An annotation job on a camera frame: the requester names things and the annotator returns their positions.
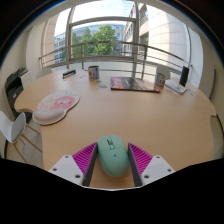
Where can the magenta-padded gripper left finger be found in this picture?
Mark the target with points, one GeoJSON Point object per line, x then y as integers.
{"type": "Point", "coordinates": [68, 166]}

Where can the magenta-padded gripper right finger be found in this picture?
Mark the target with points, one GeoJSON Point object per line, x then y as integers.
{"type": "Point", "coordinates": [155, 166]}

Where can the mint green computer mouse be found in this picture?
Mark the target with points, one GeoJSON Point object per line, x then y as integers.
{"type": "Point", "coordinates": [113, 158]}

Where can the pink white round mouse pad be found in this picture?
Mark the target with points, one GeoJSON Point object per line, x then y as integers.
{"type": "Point", "coordinates": [55, 106]}

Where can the white chair with wooden legs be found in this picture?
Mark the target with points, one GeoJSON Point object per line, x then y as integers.
{"type": "Point", "coordinates": [13, 128]}

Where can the white flat booklet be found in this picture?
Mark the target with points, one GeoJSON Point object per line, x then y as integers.
{"type": "Point", "coordinates": [176, 87]}

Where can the red black magazine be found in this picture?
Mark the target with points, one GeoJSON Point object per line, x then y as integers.
{"type": "Point", "coordinates": [133, 84]}

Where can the small blue printed box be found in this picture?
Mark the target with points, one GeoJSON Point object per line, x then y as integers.
{"type": "Point", "coordinates": [160, 80]}

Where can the small pale green card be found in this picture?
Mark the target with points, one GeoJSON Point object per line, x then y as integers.
{"type": "Point", "coordinates": [102, 85]}

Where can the black board eraser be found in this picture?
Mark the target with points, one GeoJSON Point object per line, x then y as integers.
{"type": "Point", "coordinates": [69, 73]}

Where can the black upright speaker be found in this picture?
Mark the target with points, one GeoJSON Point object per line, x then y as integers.
{"type": "Point", "coordinates": [184, 76]}

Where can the black office printer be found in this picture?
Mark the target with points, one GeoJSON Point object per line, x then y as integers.
{"type": "Point", "coordinates": [14, 88]}

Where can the printed mug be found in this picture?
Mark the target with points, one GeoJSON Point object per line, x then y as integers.
{"type": "Point", "coordinates": [93, 72]}

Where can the metal balcony railing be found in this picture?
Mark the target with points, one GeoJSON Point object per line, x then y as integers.
{"type": "Point", "coordinates": [110, 43]}

